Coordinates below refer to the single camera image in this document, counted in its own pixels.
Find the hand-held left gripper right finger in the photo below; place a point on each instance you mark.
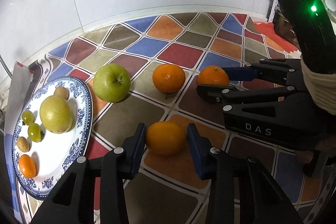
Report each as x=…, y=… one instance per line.
x=197, y=153

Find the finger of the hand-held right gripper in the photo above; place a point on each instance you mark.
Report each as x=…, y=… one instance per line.
x=241, y=74
x=210, y=92

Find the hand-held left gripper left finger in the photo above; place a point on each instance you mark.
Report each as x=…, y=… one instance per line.
x=139, y=150

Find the blue rimmed white plate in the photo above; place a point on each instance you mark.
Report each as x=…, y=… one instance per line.
x=57, y=155

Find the yellow green pear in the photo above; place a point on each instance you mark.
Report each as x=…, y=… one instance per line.
x=56, y=115

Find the small brown fruit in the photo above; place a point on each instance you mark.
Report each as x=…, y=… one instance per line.
x=62, y=92
x=23, y=144

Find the small green fruit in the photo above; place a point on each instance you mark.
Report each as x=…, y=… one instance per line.
x=36, y=132
x=28, y=117

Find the small mandarin orange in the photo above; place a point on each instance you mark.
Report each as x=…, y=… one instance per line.
x=27, y=166

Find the person's right forearm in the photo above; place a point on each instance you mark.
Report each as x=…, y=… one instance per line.
x=323, y=90

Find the person's right hand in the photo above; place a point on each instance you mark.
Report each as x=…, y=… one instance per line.
x=305, y=157

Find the colourful diamond patterned tablecloth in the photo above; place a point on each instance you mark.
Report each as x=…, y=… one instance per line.
x=183, y=53

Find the red patterned mat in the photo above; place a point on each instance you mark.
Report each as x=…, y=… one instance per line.
x=273, y=35

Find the metal dish rack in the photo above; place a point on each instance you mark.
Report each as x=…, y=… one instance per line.
x=284, y=27

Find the green apple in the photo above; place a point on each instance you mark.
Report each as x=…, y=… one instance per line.
x=112, y=83

